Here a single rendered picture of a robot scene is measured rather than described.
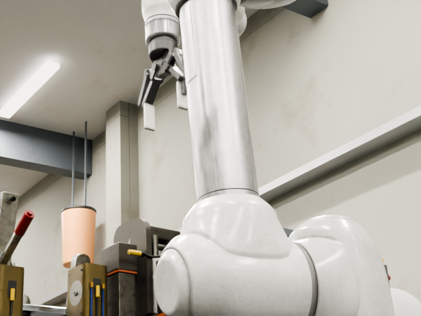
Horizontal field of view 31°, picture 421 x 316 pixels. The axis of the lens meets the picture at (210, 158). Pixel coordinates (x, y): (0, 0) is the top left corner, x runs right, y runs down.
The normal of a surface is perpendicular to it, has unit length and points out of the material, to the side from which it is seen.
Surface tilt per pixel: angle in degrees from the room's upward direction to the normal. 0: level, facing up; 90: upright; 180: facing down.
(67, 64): 180
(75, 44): 180
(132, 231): 90
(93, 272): 90
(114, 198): 90
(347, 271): 87
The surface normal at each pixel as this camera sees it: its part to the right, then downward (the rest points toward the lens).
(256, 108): -0.81, -0.18
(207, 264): 0.03, -0.47
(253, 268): 0.43, -0.45
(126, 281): 0.64, -0.33
